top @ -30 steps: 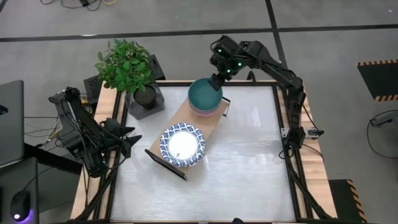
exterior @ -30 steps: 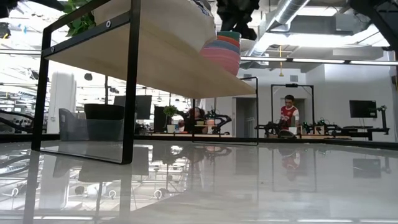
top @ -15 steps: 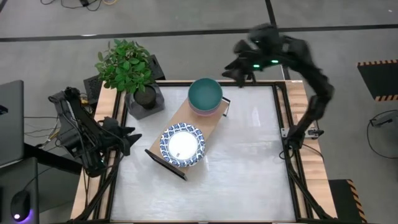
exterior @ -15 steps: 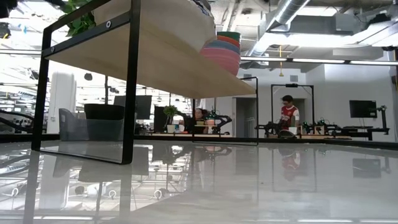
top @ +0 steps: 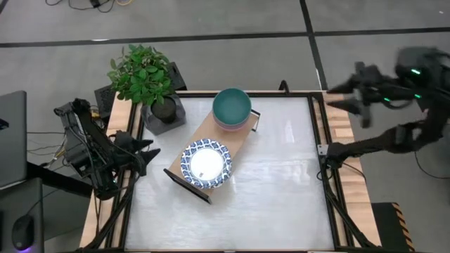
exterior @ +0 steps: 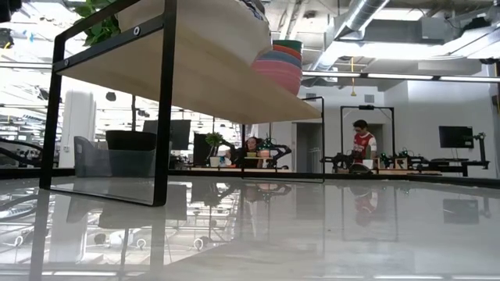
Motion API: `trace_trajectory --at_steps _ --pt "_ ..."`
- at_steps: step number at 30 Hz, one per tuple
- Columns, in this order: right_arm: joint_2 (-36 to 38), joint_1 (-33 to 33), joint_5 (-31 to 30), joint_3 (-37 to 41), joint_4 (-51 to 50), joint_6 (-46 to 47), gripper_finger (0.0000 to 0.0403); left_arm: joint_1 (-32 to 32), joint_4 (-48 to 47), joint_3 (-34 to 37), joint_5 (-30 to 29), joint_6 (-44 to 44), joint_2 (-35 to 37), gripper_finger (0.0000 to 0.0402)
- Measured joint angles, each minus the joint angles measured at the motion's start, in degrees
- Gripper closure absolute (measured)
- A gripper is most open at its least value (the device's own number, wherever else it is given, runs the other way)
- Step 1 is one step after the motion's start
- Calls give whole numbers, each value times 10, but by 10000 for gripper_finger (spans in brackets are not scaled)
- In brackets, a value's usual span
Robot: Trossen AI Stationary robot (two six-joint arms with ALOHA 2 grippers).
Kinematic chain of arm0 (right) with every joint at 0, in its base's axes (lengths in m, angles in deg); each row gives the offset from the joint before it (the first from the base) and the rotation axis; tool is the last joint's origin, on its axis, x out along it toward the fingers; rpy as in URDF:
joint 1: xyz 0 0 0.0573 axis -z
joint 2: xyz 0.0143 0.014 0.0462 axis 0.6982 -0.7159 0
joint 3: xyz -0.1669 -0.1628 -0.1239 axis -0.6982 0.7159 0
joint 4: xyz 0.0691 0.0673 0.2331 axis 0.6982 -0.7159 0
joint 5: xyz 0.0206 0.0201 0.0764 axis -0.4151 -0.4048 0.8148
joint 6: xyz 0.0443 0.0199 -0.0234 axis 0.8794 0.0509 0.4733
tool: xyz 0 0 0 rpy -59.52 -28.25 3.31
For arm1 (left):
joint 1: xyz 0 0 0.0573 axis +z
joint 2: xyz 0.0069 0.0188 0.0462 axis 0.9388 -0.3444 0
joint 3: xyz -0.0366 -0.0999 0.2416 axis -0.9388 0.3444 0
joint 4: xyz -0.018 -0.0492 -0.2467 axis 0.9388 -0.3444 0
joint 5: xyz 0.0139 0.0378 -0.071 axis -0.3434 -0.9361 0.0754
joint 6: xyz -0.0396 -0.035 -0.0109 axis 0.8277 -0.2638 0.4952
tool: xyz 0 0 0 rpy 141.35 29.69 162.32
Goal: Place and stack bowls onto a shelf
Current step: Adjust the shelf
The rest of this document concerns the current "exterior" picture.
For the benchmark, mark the long ceiling light strip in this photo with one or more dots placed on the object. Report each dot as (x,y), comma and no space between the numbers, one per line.
(390,75)

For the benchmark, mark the pink bowl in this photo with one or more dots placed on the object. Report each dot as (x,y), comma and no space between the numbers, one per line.
(281,76)

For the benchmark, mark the black wall television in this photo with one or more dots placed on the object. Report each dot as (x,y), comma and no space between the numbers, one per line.
(456,136)

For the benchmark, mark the black metal shelf frame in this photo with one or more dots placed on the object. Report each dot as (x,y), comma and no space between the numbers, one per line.
(163,117)

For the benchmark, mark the grey translucent bin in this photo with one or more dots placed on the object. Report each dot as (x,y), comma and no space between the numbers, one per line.
(90,162)

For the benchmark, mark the background wooden table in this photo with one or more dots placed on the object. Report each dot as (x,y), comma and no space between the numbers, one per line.
(218,169)

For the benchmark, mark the black mounted device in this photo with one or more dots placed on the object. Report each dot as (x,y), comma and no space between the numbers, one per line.
(4,39)

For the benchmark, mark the person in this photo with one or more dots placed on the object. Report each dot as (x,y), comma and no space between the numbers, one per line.
(364,144)
(250,150)

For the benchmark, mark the green leafy plant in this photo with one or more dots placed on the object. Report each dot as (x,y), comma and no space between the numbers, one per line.
(99,31)

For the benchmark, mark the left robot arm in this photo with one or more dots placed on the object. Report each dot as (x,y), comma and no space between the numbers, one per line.
(8,8)

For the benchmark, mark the wooden shelf board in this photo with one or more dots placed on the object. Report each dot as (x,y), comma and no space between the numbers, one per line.
(215,86)

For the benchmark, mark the black plant pot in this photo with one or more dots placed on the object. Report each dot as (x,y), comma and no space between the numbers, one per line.
(131,140)

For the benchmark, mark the orange bowl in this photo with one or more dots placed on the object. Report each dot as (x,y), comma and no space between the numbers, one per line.
(289,50)

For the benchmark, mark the round dark wall device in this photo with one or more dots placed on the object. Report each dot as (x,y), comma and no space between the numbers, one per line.
(110,96)

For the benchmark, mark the small potted plant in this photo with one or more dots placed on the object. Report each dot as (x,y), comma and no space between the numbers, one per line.
(214,146)

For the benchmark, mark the green bowl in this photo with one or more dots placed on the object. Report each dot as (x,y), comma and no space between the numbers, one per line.
(289,43)

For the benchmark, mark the silver ceiling air duct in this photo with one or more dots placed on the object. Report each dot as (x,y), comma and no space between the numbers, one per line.
(351,23)

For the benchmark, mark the black metal stand frame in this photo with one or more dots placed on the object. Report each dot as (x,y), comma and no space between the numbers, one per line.
(367,107)

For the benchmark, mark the yellow hanging pendant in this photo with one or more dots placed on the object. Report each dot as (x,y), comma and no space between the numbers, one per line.
(352,78)

